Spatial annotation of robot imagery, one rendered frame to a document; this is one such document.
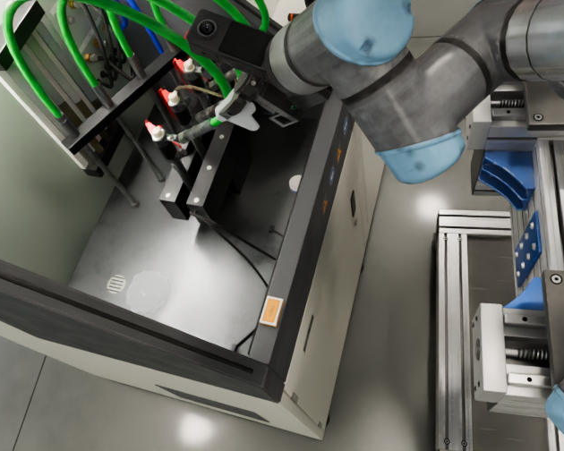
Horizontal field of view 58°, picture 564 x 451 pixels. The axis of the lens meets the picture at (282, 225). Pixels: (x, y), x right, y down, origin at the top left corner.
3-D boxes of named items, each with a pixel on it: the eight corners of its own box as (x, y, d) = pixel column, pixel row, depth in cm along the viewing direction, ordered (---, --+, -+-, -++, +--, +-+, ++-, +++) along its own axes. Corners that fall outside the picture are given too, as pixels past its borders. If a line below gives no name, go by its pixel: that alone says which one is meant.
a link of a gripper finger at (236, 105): (224, 128, 67) (254, 98, 60) (214, 122, 67) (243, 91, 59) (235, 101, 69) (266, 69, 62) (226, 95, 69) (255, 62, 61)
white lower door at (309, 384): (324, 431, 158) (286, 393, 99) (317, 429, 159) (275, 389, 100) (366, 248, 185) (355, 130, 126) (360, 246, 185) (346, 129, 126)
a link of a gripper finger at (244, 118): (240, 149, 73) (270, 123, 66) (204, 129, 71) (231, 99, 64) (246, 132, 75) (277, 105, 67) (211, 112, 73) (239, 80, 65)
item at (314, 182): (286, 383, 99) (269, 364, 86) (264, 378, 101) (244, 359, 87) (352, 132, 125) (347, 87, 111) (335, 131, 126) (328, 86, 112)
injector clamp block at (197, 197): (224, 240, 113) (202, 206, 100) (183, 233, 116) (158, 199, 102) (267, 120, 127) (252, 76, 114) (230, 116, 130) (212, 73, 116)
